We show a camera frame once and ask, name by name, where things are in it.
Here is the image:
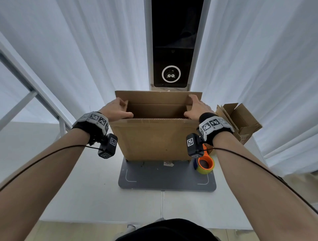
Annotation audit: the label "white metal frame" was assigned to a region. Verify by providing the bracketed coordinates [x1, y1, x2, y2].
[0, 42, 74, 136]

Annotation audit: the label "blue orange tape dispenser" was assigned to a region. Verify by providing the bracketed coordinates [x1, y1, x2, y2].
[193, 144, 215, 175]
[196, 156, 215, 175]

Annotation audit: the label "grey scanning mat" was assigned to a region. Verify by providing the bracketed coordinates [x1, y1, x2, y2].
[118, 0, 217, 192]

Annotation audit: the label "grey trousers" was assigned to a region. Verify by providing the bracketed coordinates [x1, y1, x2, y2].
[115, 218, 166, 241]

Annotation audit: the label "person's left forearm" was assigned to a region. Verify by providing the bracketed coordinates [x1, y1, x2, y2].
[0, 128, 90, 241]

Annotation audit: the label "person's right hand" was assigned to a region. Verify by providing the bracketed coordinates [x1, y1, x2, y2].
[184, 94, 215, 121]

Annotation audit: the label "black shirt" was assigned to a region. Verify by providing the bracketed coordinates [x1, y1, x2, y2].
[115, 218, 219, 241]

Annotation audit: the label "person's right forearm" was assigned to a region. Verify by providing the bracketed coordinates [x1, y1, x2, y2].
[213, 131, 318, 241]

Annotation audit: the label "red print cardboard box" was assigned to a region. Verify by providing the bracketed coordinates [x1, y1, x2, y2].
[222, 103, 263, 145]

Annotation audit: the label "black tracker cable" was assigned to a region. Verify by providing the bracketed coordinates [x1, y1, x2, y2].
[203, 147, 318, 215]
[0, 145, 101, 193]

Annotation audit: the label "large cardboard box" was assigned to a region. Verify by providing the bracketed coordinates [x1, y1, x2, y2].
[109, 90, 203, 162]

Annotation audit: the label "person's left hand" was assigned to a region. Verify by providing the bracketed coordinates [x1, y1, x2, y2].
[98, 97, 134, 122]

